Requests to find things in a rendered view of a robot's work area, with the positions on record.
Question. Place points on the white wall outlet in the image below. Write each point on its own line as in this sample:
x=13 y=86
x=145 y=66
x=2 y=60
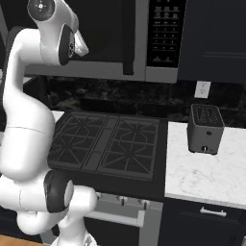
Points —
x=202 y=89

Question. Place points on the grey toaster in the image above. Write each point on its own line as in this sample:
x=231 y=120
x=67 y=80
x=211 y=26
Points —
x=205 y=133

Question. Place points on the dark blue wall cupboard door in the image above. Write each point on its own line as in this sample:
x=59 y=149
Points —
x=214 y=35

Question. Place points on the silver microwave oven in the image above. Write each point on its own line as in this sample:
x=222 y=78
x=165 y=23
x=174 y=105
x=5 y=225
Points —
x=161 y=73

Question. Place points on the dark blue drawer front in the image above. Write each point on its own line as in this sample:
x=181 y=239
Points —
x=198 y=229

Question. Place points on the microwave door with dark window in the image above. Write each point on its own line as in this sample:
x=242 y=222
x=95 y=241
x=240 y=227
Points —
x=102 y=68

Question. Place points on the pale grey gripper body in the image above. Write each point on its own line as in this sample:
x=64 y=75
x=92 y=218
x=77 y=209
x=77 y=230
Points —
x=81 y=44

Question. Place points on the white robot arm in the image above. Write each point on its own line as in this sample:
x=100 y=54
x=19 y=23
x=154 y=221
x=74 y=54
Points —
x=25 y=141

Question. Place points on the black gas hob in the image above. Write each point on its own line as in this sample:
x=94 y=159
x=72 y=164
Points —
x=109 y=144

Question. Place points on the silver oven knob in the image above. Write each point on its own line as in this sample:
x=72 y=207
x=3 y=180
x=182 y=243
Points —
x=122 y=200
x=144 y=203

